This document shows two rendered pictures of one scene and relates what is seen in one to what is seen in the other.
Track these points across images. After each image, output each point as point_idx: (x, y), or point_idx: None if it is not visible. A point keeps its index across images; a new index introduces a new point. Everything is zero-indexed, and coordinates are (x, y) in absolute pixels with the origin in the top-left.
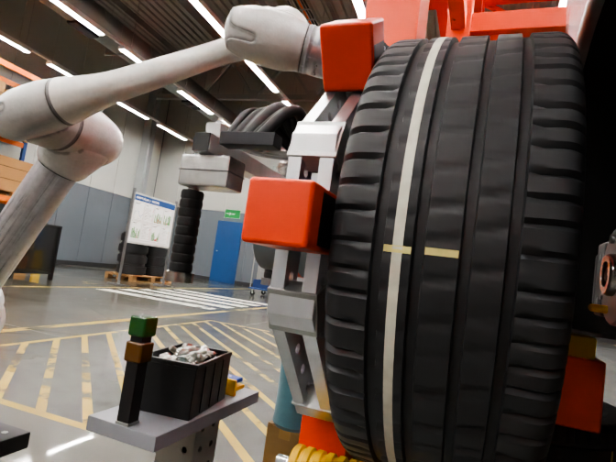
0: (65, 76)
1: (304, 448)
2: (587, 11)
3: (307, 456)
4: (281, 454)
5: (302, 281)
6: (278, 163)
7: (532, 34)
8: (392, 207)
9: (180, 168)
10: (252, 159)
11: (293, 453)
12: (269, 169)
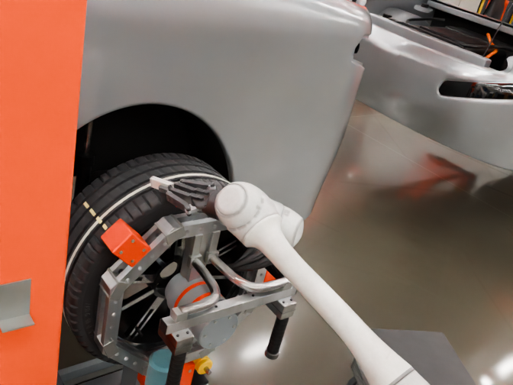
0: (403, 360)
1: (204, 359)
2: (131, 105)
3: (207, 356)
4: (208, 370)
5: (247, 292)
6: (218, 299)
7: (210, 166)
8: None
9: (295, 308)
10: (253, 292)
11: (210, 360)
12: (232, 298)
